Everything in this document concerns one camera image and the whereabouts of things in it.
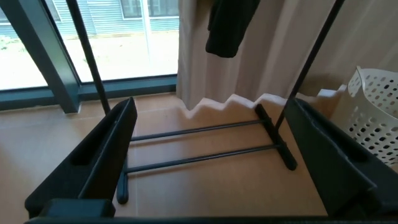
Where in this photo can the beige curtain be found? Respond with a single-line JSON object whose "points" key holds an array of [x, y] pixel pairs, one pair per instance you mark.
{"points": [[273, 62]]}

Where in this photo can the white laundry basket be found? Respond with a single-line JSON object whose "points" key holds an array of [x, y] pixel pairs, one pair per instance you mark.
{"points": [[340, 112]]}

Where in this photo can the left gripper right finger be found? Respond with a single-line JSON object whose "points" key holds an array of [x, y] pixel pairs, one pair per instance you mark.
{"points": [[335, 168]]}

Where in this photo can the black shorts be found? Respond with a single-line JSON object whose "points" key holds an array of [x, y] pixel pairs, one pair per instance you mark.
{"points": [[227, 28]]}

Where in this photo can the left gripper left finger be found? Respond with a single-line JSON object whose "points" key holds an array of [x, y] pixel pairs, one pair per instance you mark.
{"points": [[102, 174]]}

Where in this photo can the black clothes rack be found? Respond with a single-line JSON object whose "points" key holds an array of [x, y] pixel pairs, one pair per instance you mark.
{"points": [[90, 62]]}

